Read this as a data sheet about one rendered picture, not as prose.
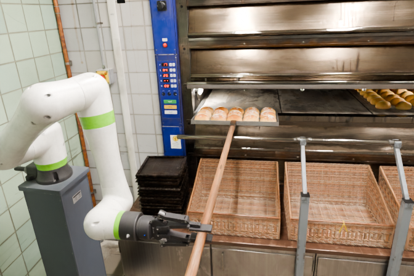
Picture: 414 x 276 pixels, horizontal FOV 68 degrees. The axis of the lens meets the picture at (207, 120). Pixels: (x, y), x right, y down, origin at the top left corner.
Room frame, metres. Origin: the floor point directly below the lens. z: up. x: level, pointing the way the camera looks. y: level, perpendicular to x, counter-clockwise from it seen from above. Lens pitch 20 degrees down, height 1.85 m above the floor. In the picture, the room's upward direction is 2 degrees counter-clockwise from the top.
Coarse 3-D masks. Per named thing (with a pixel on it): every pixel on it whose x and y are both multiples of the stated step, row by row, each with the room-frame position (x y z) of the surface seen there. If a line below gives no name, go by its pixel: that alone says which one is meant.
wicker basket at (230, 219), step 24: (216, 168) 1.97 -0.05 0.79; (240, 168) 1.94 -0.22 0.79; (264, 168) 1.90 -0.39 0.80; (192, 192) 1.69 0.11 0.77; (240, 192) 1.89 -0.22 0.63; (264, 192) 1.86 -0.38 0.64; (192, 216) 1.54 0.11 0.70; (216, 216) 1.52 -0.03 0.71; (240, 216) 1.49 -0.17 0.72; (264, 216) 1.47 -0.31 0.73
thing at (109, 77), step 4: (100, 68) 2.14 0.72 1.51; (108, 68) 2.13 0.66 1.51; (112, 68) 2.13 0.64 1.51; (96, 72) 2.09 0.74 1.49; (100, 72) 2.08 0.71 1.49; (104, 72) 2.08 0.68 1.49; (108, 72) 2.08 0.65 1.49; (112, 72) 2.12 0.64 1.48; (108, 76) 2.07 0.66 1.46; (112, 76) 2.12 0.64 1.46; (108, 80) 2.07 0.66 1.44; (112, 80) 2.11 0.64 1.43
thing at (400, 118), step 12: (288, 120) 1.93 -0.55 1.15; (300, 120) 1.91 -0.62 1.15; (312, 120) 1.90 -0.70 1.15; (324, 120) 1.88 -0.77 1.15; (336, 120) 1.87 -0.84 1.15; (348, 120) 1.86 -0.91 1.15; (360, 120) 1.84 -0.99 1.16; (372, 120) 1.83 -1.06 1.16; (384, 120) 1.82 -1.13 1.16; (396, 120) 1.81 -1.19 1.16; (408, 120) 1.79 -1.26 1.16
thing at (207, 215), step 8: (232, 128) 1.66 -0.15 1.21; (224, 144) 1.45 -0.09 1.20; (224, 152) 1.34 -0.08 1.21; (224, 160) 1.27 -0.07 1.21; (216, 176) 1.12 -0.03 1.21; (216, 184) 1.06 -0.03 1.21; (216, 192) 1.01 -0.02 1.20; (208, 200) 0.96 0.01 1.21; (208, 208) 0.90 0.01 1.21; (208, 216) 0.86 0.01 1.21; (200, 232) 0.78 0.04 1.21; (200, 240) 0.75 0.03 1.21; (200, 248) 0.72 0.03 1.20; (192, 256) 0.69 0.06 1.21; (200, 256) 0.70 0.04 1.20; (192, 264) 0.66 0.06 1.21; (192, 272) 0.63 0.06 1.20
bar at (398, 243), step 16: (304, 144) 1.54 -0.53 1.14; (368, 144) 1.49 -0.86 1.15; (384, 144) 1.47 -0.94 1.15; (400, 144) 1.45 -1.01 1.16; (304, 160) 1.48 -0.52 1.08; (400, 160) 1.41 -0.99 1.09; (304, 176) 1.42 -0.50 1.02; (400, 176) 1.35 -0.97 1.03; (304, 192) 1.36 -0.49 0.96; (304, 208) 1.33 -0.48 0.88; (400, 208) 1.27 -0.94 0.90; (304, 224) 1.33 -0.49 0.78; (400, 224) 1.24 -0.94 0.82; (304, 240) 1.32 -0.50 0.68; (400, 240) 1.24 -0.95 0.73; (304, 256) 1.32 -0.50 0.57; (400, 256) 1.24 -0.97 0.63
